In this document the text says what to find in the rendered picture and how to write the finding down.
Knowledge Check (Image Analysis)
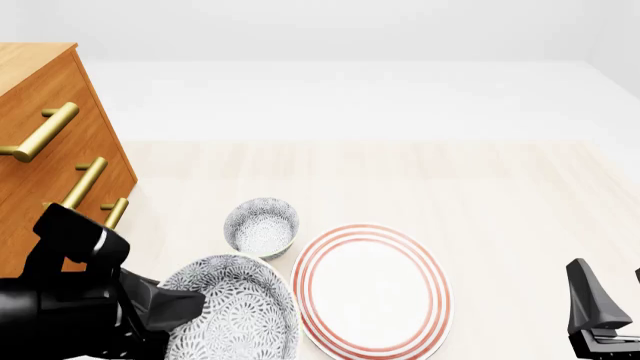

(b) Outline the white plate with red rings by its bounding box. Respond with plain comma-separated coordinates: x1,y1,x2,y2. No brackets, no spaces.
290,222,455,360

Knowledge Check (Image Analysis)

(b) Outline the brass bar handle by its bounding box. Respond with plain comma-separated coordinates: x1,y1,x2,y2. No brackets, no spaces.
41,156,109,211
99,196,130,231
0,101,81,164

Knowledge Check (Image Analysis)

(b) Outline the small patterned grey bowl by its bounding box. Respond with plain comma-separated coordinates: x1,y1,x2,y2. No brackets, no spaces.
222,196,301,263

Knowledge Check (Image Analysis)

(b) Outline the wooden cabinet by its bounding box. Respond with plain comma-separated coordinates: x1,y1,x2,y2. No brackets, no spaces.
0,42,139,279

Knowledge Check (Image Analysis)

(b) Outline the wooden drawer with brass handle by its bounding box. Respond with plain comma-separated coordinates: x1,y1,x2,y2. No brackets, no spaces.
0,51,112,196
0,164,139,279
0,121,132,241

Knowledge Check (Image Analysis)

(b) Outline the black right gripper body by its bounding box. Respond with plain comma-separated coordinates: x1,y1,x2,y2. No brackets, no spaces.
567,324,640,360

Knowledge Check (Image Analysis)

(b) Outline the large patterned grey bowl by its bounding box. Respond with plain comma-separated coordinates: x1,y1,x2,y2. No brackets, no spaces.
158,253,302,360

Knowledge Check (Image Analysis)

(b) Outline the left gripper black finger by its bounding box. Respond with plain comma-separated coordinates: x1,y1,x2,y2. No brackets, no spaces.
118,267,162,302
143,285,207,333

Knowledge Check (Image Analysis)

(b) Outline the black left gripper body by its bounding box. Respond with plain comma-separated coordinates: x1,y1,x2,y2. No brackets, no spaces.
102,291,172,360

